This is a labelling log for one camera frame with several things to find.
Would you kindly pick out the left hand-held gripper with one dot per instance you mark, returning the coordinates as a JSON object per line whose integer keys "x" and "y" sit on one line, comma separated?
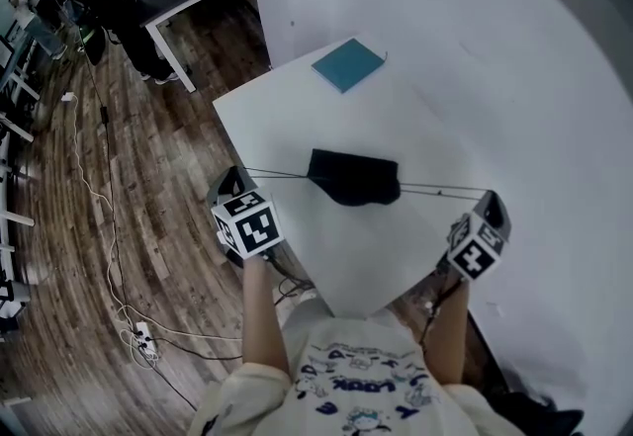
{"x": 247, "y": 221}

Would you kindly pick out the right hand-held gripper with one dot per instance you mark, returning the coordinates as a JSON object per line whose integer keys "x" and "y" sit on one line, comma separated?
{"x": 479, "y": 241}

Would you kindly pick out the person's left forearm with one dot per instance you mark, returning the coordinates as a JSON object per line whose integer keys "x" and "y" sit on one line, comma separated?
{"x": 262, "y": 310}

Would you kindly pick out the person's right forearm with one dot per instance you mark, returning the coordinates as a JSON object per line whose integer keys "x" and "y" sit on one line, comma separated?
{"x": 445, "y": 330}

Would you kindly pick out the white table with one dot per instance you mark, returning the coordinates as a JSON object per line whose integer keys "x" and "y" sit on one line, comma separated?
{"x": 376, "y": 162}

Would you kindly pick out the white power strip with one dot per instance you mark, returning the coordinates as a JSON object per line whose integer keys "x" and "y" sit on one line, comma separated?
{"x": 142, "y": 337}

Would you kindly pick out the white printed t-shirt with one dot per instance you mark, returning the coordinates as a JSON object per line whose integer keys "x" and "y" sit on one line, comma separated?
{"x": 346, "y": 374}

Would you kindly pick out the teal book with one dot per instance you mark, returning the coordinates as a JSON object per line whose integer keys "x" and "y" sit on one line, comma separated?
{"x": 347, "y": 64}

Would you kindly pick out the black shoe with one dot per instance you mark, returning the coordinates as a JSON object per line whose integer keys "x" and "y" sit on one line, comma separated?
{"x": 544, "y": 416}

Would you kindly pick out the white power adapter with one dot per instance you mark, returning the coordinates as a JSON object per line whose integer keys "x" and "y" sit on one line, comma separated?
{"x": 67, "y": 98}

